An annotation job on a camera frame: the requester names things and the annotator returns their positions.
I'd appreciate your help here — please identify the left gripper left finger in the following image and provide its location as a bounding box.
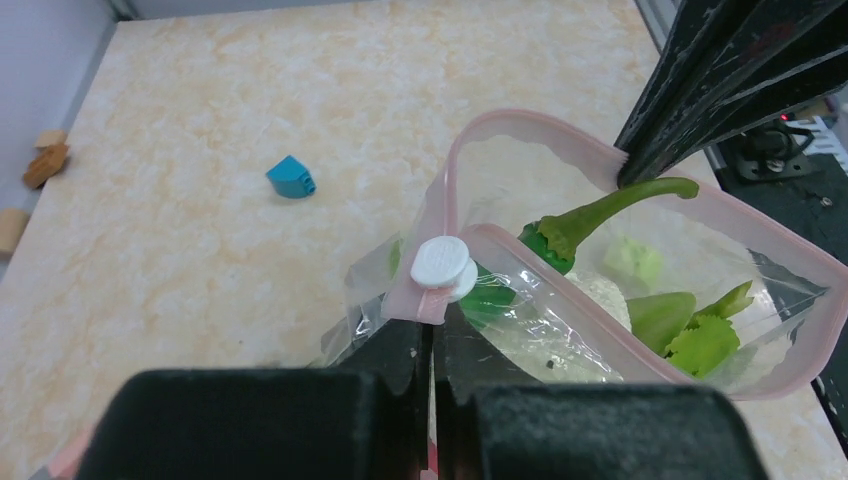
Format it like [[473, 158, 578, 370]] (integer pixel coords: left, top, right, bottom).
[[333, 320, 432, 479]]

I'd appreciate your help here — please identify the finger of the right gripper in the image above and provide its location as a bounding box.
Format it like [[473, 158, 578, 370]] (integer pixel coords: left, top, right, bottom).
[[615, 1, 829, 188], [635, 19, 847, 179]]

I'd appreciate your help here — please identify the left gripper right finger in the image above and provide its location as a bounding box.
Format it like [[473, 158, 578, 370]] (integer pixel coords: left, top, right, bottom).
[[433, 304, 540, 479]]

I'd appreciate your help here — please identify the white cauliflower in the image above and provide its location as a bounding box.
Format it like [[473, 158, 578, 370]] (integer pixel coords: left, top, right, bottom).
[[477, 269, 631, 383]]

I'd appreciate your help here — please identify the green bell pepper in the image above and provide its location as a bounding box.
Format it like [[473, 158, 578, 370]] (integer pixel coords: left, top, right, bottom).
[[459, 177, 699, 315]]

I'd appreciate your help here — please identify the clear pink zip bag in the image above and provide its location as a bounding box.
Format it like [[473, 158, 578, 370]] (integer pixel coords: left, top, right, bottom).
[[318, 109, 847, 400]]

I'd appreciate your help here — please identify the green celery stalk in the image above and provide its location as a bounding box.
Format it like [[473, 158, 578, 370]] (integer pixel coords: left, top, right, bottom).
[[602, 237, 757, 379]]

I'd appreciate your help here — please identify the blue toy block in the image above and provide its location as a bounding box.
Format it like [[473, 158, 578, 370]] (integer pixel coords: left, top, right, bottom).
[[266, 155, 316, 199]]

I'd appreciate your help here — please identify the brown wooden piece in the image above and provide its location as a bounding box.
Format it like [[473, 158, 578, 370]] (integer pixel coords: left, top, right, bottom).
[[22, 143, 69, 189]]

